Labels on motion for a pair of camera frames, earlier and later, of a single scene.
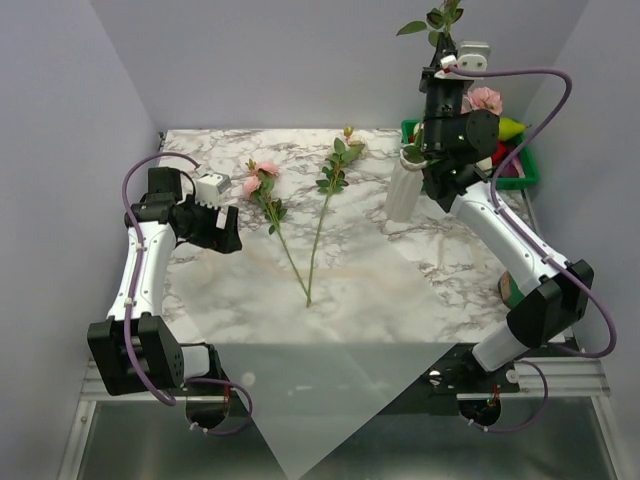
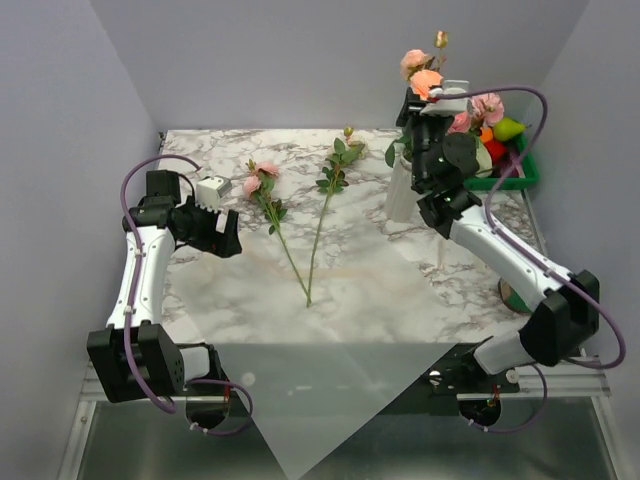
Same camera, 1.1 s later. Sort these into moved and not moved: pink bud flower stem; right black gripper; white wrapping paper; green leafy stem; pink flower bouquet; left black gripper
Moved: right black gripper; pink bud flower stem
Not moved: left black gripper; pink flower bouquet; white wrapping paper; green leafy stem
